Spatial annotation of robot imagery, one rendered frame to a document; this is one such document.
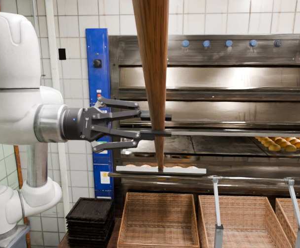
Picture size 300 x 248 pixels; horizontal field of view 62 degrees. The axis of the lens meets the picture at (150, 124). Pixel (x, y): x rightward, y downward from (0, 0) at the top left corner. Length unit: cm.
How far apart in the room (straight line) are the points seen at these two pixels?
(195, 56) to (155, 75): 166
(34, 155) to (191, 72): 122
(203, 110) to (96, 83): 85
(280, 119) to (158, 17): 195
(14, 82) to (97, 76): 141
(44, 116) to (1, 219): 101
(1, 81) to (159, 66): 40
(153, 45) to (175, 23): 170
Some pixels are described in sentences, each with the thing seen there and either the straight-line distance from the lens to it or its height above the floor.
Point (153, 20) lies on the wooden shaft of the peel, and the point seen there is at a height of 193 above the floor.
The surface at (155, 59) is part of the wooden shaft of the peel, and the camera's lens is 27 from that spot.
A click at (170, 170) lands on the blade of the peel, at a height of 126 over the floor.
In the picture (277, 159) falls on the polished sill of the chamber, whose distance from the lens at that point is 223.
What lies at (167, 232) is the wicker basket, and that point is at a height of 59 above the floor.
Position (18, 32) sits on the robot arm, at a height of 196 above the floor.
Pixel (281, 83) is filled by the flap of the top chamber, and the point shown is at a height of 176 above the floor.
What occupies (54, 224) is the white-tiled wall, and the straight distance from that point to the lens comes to 259.
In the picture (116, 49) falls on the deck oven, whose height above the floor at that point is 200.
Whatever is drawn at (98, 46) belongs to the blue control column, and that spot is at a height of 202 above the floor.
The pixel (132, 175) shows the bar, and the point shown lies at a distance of 173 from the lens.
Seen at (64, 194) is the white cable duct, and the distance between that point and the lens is 237.
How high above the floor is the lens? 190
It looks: 13 degrees down
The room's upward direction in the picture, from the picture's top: straight up
